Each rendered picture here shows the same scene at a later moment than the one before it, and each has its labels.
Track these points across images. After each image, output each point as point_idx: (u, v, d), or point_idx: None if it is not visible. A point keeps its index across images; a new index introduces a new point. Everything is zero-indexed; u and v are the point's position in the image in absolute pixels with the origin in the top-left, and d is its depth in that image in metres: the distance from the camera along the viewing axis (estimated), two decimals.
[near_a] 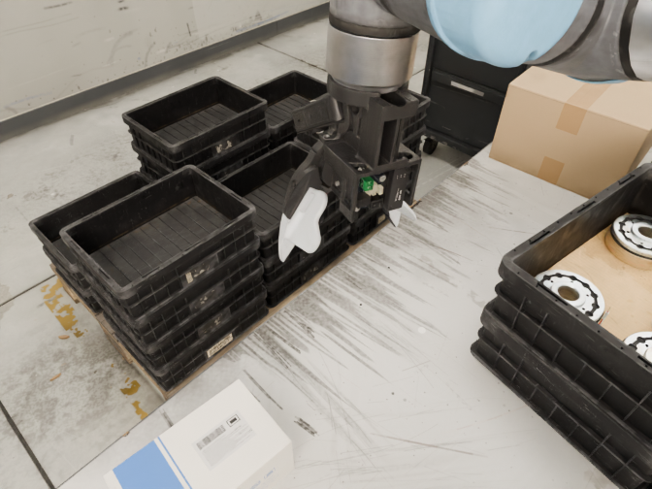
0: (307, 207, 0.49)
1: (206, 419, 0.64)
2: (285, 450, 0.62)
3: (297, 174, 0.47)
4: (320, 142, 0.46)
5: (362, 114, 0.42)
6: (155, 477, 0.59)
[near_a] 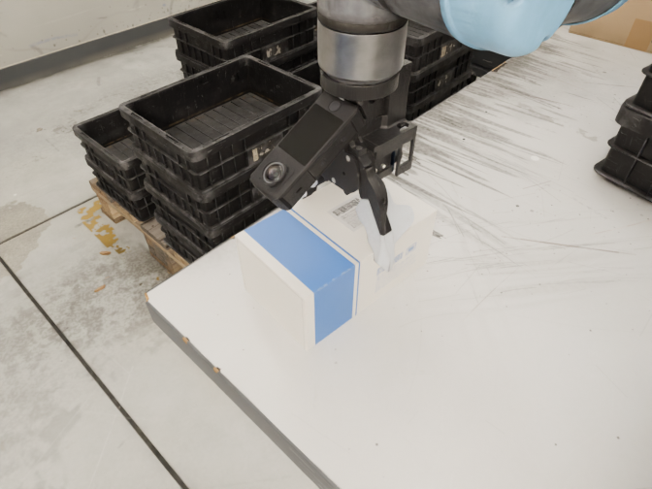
0: None
1: (338, 194, 0.58)
2: (430, 221, 0.56)
3: (379, 193, 0.46)
4: (361, 156, 0.45)
5: None
6: (294, 236, 0.52)
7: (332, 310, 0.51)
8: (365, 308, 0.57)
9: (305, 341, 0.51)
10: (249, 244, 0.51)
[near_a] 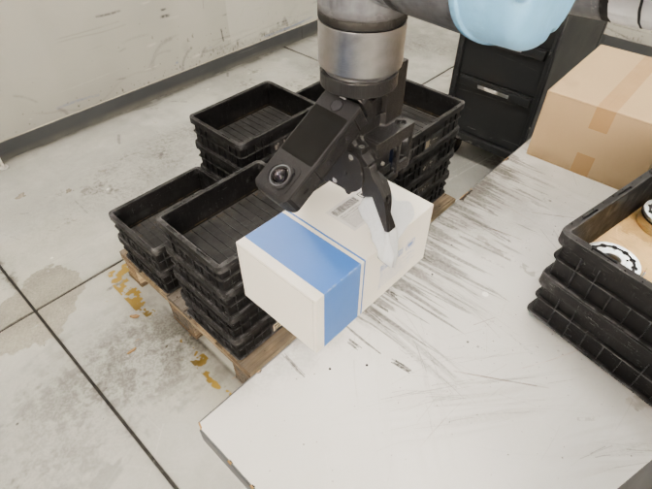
0: None
1: (334, 194, 0.58)
2: (427, 215, 0.57)
3: (383, 190, 0.46)
4: (364, 154, 0.45)
5: None
6: (296, 239, 0.52)
7: (340, 310, 0.51)
8: (369, 306, 0.57)
9: (315, 342, 0.51)
10: (252, 250, 0.51)
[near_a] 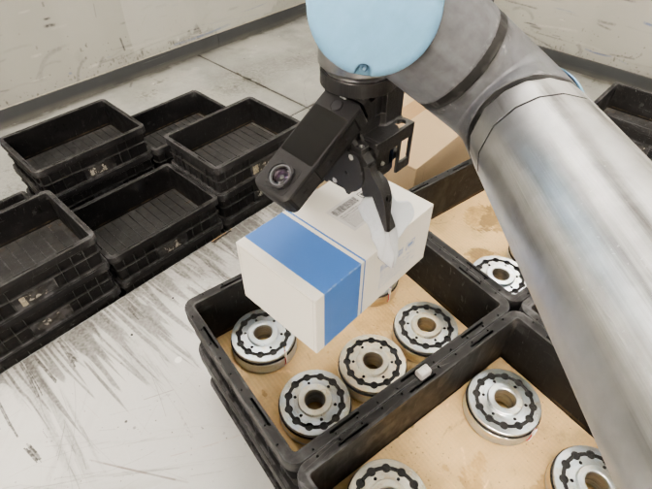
0: None
1: (334, 194, 0.58)
2: (427, 215, 0.57)
3: (383, 190, 0.46)
4: (364, 154, 0.45)
5: None
6: (296, 239, 0.52)
7: (340, 310, 0.51)
8: (369, 306, 0.57)
9: (315, 342, 0.51)
10: (252, 250, 0.51)
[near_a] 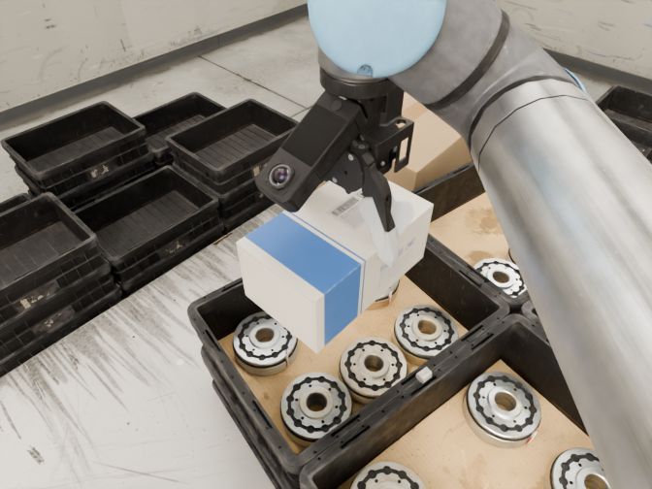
0: None
1: (334, 194, 0.58)
2: (427, 215, 0.57)
3: (383, 190, 0.46)
4: (364, 154, 0.45)
5: None
6: (296, 239, 0.52)
7: (340, 310, 0.51)
8: (369, 306, 0.57)
9: (315, 342, 0.51)
10: (252, 250, 0.51)
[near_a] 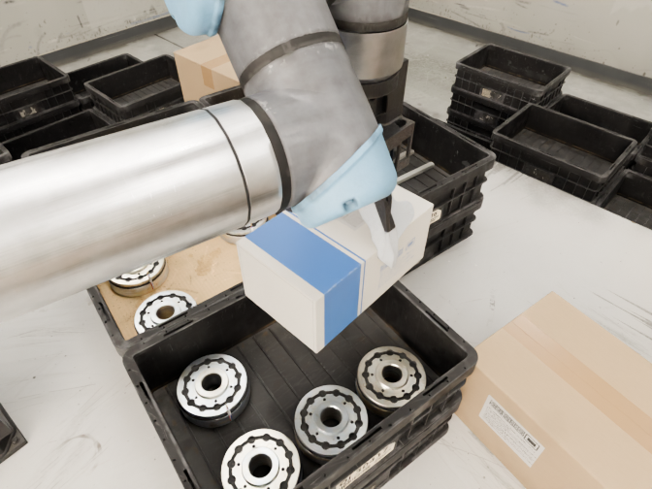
0: None
1: None
2: (427, 215, 0.57)
3: None
4: None
5: None
6: (296, 239, 0.52)
7: (340, 310, 0.51)
8: (369, 306, 0.57)
9: (315, 342, 0.51)
10: (252, 250, 0.51)
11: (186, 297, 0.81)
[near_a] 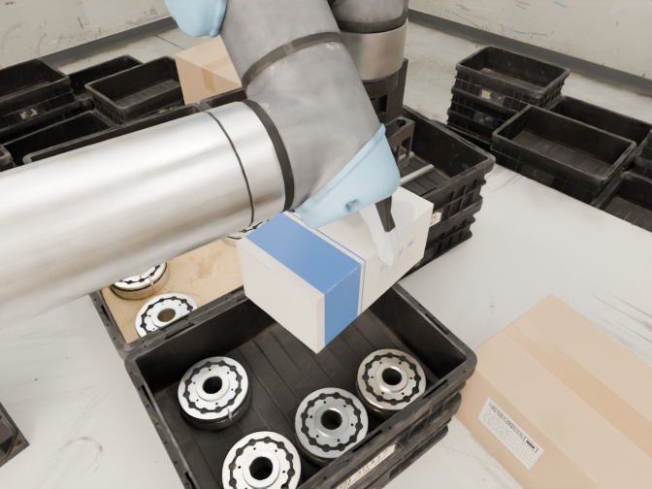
0: None
1: None
2: (427, 215, 0.57)
3: None
4: None
5: None
6: (296, 239, 0.52)
7: (340, 310, 0.51)
8: (369, 306, 0.57)
9: (315, 342, 0.51)
10: (252, 250, 0.51)
11: (187, 300, 0.82)
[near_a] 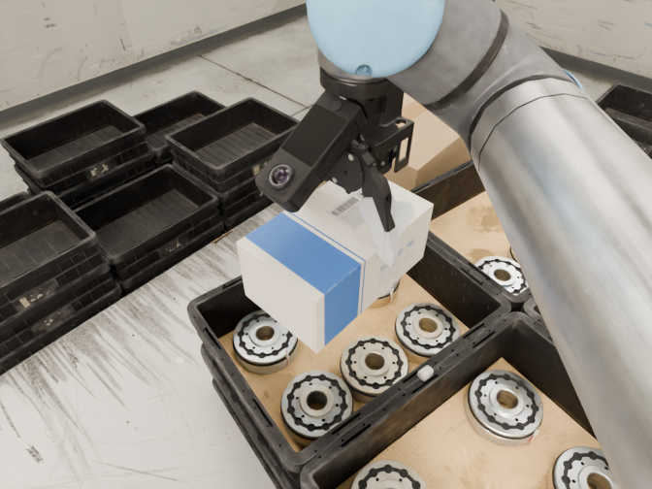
0: None
1: (334, 194, 0.58)
2: (427, 215, 0.57)
3: (383, 190, 0.46)
4: (364, 154, 0.45)
5: None
6: (296, 239, 0.52)
7: (340, 310, 0.51)
8: (369, 306, 0.57)
9: (315, 342, 0.51)
10: (252, 250, 0.51)
11: None
